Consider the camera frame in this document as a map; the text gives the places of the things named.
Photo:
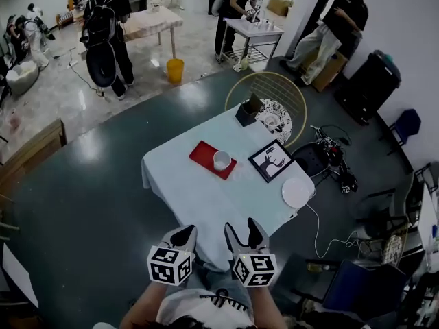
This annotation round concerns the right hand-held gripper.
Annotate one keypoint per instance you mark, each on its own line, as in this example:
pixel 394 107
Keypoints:
pixel 255 271

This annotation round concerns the small white bowl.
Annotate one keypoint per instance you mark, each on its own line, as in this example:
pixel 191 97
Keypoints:
pixel 272 120

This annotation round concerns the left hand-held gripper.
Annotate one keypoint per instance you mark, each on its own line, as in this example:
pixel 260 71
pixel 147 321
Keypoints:
pixel 168 267

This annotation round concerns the person's white shirt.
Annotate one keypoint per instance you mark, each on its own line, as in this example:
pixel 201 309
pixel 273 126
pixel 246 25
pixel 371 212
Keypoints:
pixel 185 308

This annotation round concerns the clear flower shaped coaster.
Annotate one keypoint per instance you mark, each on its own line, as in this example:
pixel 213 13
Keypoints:
pixel 243 175

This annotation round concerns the white board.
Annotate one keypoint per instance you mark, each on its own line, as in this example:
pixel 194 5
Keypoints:
pixel 17 276

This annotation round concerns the black open box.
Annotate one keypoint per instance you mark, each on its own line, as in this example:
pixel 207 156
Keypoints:
pixel 245 115

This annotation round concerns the black trash bin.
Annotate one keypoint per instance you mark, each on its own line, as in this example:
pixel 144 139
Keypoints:
pixel 370 87

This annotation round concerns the spare gripper with red parts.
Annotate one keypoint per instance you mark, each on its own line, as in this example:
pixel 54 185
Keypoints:
pixel 331 149

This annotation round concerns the black framed deer picture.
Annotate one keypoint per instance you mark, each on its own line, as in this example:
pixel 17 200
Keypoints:
pixel 271 161

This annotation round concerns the green bottle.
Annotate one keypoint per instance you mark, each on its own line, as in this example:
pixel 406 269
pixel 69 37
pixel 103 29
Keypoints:
pixel 244 62

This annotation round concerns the white sink stand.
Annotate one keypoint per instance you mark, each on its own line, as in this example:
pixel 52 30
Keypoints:
pixel 254 30

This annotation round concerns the gray office chair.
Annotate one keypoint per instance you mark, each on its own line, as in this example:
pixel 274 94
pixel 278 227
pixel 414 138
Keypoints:
pixel 401 204

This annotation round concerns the light wooden table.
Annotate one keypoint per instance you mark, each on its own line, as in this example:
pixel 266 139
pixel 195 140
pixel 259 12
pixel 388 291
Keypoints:
pixel 154 19

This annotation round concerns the black white floral cushion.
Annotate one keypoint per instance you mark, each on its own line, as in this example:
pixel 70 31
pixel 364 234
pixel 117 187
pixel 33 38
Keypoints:
pixel 284 129

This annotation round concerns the table with pale blue cloth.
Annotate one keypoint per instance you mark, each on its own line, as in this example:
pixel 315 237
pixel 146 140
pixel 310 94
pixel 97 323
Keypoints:
pixel 205 201

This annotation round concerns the wooden slatted sofa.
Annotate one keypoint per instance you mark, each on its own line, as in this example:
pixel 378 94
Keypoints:
pixel 68 17

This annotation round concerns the black backpack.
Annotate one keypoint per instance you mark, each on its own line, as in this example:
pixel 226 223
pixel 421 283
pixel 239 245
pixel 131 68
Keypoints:
pixel 101 22

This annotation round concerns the spare black gripper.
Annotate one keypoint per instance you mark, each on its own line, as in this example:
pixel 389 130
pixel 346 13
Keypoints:
pixel 348 182

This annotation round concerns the red tray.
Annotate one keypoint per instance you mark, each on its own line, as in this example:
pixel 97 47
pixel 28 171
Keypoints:
pixel 202 153

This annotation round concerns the yellow bucket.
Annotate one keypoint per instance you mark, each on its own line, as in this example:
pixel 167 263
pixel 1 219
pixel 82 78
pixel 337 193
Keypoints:
pixel 175 72

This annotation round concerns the white beanbag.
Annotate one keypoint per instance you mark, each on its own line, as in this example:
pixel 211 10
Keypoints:
pixel 22 79

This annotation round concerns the white mug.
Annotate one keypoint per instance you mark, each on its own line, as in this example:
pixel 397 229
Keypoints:
pixel 236 68

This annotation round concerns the person's left forearm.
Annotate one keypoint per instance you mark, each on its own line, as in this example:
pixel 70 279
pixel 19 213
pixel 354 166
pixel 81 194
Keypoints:
pixel 144 307

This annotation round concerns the person's blue jeans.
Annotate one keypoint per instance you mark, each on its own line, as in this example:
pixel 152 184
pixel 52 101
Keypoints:
pixel 223 279

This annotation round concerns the small blue chair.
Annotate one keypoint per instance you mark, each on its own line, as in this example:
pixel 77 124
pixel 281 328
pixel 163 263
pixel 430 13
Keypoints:
pixel 408 122

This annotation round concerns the dark lidded bin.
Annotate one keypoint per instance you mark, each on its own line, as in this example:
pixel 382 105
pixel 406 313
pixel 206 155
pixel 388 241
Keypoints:
pixel 353 46

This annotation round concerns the brown cardboard box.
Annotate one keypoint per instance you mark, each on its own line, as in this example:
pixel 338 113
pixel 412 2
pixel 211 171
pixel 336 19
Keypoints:
pixel 279 5
pixel 329 74

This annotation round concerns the chair with patterned cushion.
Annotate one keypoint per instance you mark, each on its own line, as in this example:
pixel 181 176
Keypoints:
pixel 394 249

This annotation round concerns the dark blue chair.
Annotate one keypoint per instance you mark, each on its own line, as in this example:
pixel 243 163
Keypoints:
pixel 363 286

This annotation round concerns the white cup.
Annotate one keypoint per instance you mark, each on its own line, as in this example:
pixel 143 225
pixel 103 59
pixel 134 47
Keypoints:
pixel 222 159

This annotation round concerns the white plate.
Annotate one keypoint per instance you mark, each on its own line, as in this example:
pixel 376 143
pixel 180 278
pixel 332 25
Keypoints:
pixel 296 192

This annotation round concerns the white desk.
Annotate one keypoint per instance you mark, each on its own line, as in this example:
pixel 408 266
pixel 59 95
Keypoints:
pixel 428 221

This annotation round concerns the clear plastic bottle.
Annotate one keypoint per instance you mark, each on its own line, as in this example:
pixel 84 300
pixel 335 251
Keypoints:
pixel 317 267

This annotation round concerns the person's right forearm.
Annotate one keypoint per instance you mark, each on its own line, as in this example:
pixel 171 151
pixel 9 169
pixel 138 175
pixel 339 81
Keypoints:
pixel 267 307

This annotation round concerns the wooden bench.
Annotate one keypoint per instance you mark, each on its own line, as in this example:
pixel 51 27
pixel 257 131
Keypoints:
pixel 34 149

